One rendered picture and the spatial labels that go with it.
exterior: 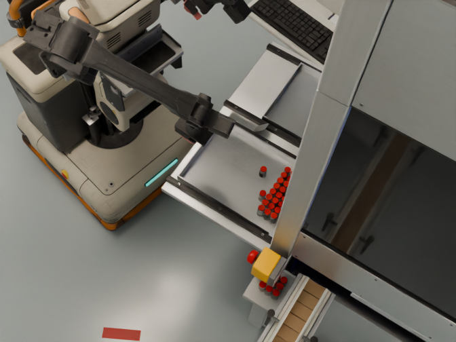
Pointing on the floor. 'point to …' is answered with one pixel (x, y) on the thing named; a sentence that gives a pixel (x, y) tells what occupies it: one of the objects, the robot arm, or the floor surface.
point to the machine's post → (327, 118)
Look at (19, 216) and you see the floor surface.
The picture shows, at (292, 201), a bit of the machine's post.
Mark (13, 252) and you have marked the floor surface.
